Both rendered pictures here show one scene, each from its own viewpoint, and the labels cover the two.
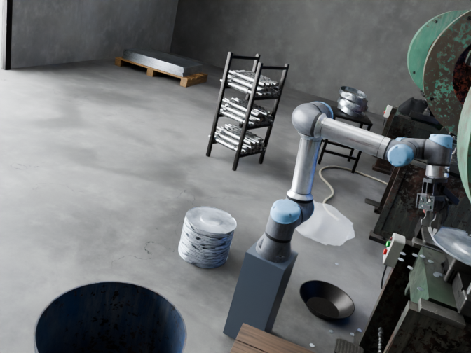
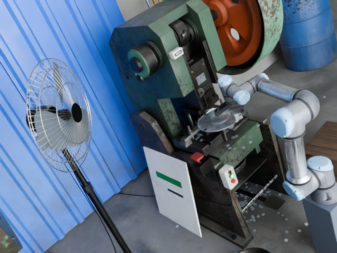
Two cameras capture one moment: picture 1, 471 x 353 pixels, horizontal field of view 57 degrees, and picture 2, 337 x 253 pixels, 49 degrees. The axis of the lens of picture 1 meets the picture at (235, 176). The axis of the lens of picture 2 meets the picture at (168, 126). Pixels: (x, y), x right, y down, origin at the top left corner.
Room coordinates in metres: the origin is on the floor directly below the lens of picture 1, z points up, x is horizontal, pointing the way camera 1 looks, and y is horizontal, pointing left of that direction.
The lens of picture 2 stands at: (3.05, 0.39, 1.92)
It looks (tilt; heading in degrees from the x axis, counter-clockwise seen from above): 27 degrees down; 227
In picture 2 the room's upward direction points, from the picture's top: 24 degrees counter-clockwise
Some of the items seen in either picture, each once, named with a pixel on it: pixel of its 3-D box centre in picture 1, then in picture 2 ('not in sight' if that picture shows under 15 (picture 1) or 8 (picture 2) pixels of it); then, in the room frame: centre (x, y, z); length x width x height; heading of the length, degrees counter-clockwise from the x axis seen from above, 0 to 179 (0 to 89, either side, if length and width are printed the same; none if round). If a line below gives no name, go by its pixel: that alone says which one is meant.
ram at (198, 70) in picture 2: not in sight; (197, 82); (1.40, -0.97, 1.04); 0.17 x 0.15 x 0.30; 76
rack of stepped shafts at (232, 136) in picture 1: (245, 111); not in sight; (3.82, 0.06, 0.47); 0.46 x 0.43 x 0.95; 56
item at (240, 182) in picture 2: not in sight; (225, 169); (1.39, -1.02, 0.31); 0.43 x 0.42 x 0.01; 166
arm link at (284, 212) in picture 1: (284, 218); (319, 170); (1.63, -0.24, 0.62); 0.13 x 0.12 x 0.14; 152
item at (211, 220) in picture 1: (211, 219); not in sight; (2.17, 0.07, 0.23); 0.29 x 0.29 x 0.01
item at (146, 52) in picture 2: not in sight; (145, 61); (1.63, -1.09, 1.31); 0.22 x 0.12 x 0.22; 76
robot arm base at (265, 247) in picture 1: (275, 242); (324, 187); (1.62, -0.24, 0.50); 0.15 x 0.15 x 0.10
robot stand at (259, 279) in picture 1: (259, 293); (332, 224); (1.62, -0.24, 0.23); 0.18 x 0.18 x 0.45; 69
